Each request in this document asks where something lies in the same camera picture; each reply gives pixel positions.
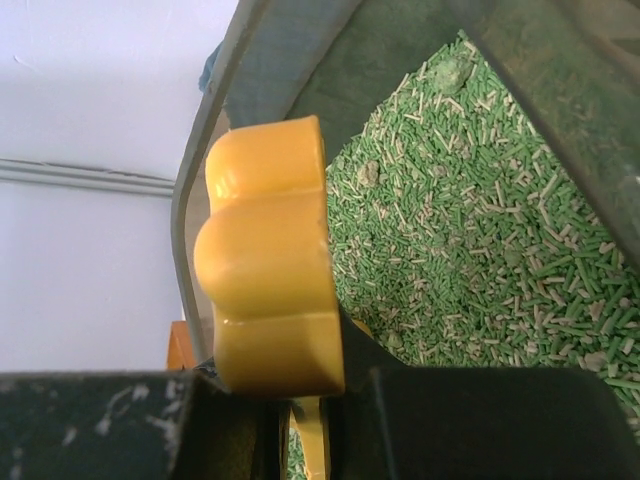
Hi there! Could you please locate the yellow plastic litter scoop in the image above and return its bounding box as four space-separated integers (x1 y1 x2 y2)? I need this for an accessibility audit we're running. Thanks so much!
193 116 347 479

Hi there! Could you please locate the orange compartment tray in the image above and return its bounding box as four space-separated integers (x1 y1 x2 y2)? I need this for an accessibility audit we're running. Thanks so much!
166 321 196 370

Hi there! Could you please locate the dark green litter box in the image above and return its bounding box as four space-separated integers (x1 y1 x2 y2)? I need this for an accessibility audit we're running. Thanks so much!
170 1 639 448

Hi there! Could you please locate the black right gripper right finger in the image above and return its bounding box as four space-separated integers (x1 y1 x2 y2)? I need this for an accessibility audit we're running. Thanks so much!
324 315 639 479

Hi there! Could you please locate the aluminium frame post left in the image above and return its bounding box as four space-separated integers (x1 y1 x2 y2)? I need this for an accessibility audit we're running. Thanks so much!
1 159 175 198

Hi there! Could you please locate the dark teal folded cloth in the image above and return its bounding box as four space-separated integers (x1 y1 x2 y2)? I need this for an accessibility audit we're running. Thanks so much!
196 1 352 128

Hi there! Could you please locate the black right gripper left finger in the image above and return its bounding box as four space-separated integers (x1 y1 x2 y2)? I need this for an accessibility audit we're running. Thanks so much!
1 367 288 479

